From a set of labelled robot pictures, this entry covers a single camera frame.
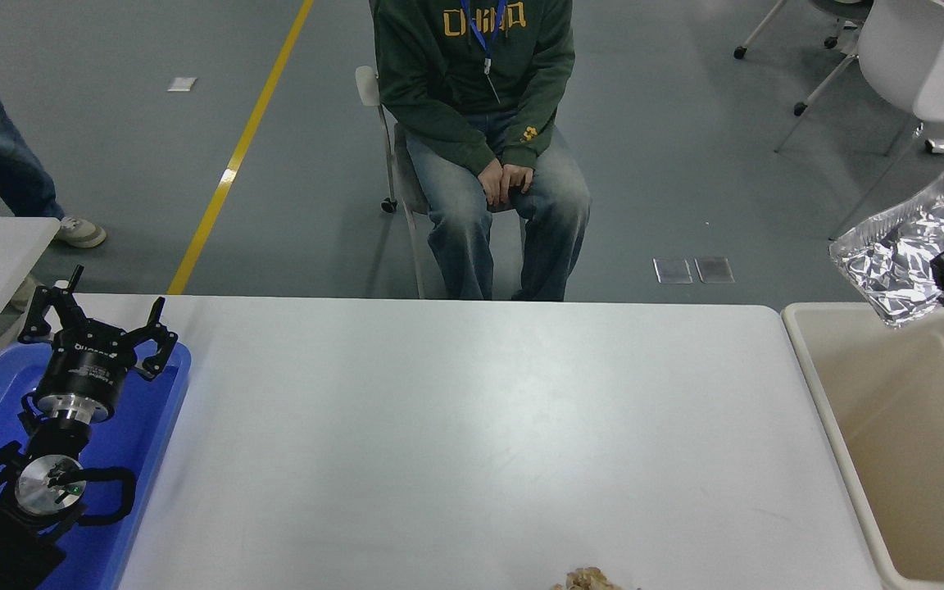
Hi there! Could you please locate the person's left hand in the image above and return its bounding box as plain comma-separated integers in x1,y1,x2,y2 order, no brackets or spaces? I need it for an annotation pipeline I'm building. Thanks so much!
504,163,536,202

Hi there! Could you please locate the large pale plastic bin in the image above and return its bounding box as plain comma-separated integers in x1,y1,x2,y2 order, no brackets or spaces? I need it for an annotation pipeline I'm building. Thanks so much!
781,302,944,590

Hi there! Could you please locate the silver foil tray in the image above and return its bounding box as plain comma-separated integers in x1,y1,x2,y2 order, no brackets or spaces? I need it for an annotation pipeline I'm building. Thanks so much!
829,169,944,329

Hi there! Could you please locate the blue plastic tray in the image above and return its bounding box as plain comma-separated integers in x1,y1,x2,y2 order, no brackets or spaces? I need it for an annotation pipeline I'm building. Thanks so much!
0,340,193,590

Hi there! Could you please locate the white shell chair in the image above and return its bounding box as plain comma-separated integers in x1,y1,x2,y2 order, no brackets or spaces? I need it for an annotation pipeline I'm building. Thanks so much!
774,0,944,224

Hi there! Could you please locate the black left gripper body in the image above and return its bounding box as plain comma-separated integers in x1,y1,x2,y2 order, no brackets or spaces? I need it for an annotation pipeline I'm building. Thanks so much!
35,334,139,409

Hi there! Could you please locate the person's right hand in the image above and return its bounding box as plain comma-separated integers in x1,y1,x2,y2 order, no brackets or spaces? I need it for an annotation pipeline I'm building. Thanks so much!
478,159,509,208

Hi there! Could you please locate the grey chair with castors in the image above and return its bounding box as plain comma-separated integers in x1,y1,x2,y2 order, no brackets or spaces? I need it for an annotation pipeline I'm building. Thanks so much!
355,66,530,300

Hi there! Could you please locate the crumpled tan paper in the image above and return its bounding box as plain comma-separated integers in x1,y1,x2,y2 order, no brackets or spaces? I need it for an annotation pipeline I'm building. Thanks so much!
550,566,641,590

